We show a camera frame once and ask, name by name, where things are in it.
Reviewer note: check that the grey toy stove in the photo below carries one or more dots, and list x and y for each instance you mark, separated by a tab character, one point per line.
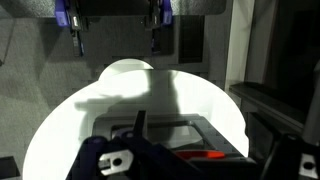
213	140

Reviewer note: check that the black flat square object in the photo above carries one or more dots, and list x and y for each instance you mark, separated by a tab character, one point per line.
8	166

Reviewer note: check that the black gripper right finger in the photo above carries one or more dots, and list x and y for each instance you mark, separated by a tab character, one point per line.
290	160

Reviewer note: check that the dark low shelf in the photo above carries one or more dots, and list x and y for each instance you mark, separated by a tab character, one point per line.
266	101

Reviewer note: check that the blue clamp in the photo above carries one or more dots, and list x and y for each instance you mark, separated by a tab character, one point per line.
163	13
63	15

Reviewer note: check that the white vertical panel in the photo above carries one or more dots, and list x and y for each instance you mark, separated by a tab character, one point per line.
238	40

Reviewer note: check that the black clamped base board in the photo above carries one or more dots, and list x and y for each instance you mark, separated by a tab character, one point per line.
113	6

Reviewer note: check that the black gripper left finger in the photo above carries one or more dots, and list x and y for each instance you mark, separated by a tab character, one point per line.
100	156

